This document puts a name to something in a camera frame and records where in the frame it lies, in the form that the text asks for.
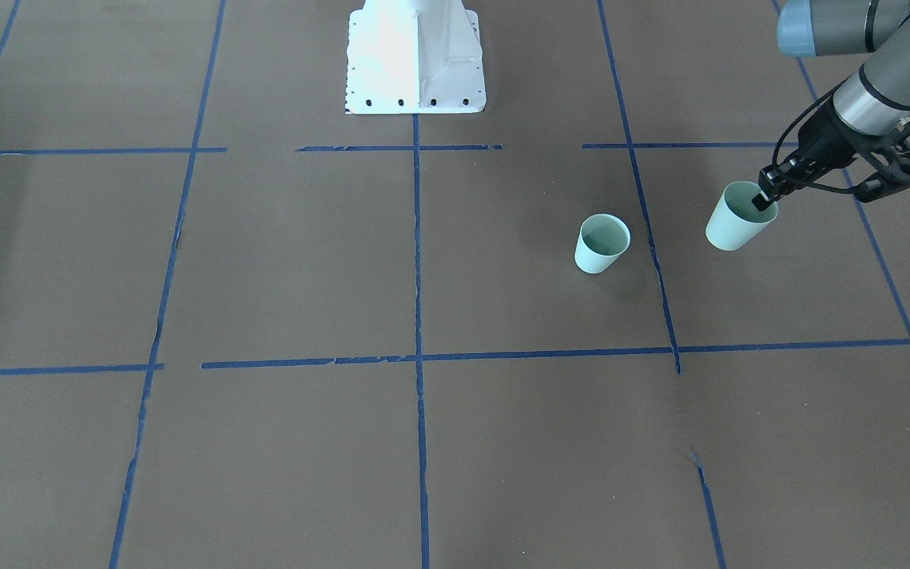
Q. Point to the light green cup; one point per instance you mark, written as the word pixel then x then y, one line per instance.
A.
pixel 735 219
pixel 601 241

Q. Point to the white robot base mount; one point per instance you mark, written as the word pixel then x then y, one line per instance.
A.
pixel 407 57

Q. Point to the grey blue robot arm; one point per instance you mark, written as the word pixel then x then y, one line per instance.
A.
pixel 866 116

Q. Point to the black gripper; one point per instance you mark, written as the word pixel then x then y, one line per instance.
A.
pixel 821 145

